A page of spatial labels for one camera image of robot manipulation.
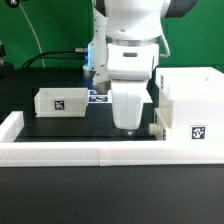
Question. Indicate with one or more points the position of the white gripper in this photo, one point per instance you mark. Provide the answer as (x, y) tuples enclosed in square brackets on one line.
[(130, 69)]

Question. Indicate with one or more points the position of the white front drawer tray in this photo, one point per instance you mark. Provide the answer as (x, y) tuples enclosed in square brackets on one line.
[(159, 128)]

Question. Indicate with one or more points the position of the white drawer tray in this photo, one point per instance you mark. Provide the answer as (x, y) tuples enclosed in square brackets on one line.
[(159, 128), (61, 102)]

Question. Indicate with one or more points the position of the white drawer cabinet box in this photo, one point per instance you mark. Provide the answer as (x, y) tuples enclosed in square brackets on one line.
[(191, 100)]

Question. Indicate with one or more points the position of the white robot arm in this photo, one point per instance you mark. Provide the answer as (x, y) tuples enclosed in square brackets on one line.
[(129, 23)]

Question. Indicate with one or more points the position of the white rear drawer tray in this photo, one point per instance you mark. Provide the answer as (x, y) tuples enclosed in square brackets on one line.
[(61, 102)]

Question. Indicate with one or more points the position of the white fiducial marker sheet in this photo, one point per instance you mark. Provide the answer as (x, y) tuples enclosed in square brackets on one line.
[(95, 97)]

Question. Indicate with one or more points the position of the white U-shaped border frame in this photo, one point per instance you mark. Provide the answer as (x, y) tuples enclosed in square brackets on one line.
[(121, 153)]

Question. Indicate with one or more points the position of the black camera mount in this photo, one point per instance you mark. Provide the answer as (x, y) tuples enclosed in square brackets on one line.
[(6, 68)]

